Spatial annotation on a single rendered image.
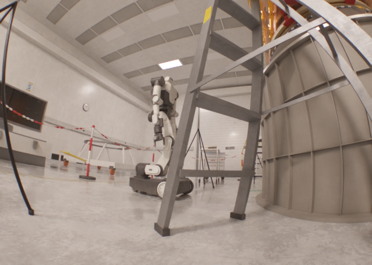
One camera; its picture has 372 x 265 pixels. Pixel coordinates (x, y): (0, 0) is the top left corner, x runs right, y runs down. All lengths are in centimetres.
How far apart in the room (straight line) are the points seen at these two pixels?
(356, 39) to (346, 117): 71
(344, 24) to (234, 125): 920
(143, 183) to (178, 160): 121
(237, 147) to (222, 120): 174
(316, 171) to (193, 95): 83
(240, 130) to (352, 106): 857
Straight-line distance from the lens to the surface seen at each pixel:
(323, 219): 102
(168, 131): 193
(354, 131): 105
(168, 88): 206
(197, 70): 71
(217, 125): 963
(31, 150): 375
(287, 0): 165
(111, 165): 482
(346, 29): 43
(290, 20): 187
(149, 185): 178
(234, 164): 914
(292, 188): 122
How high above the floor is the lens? 30
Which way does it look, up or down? 15 degrees up
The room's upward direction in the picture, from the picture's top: 3 degrees clockwise
